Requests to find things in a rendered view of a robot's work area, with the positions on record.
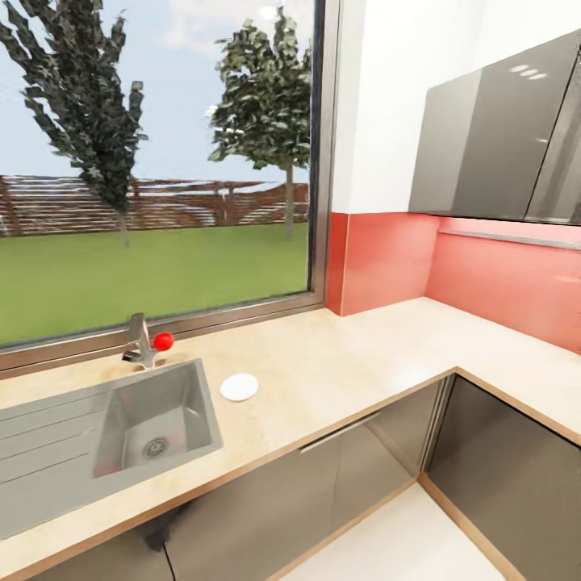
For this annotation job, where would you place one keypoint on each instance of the drop in sink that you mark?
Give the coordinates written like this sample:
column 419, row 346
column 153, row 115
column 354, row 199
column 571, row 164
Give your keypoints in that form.
column 61, row 453

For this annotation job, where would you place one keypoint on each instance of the fixed window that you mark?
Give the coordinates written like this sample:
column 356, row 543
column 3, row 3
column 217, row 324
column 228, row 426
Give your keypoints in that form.
column 167, row 157

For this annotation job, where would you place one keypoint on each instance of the saucer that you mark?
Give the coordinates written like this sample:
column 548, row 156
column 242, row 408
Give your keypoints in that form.
column 239, row 386

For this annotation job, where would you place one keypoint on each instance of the countertop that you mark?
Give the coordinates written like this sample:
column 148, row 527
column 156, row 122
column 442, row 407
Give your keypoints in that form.
column 317, row 372
column 537, row 378

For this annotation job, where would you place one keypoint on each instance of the cabinet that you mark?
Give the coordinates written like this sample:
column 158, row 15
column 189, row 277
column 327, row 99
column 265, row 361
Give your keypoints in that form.
column 504, row 141
column 251, row 527
column 517, row 480

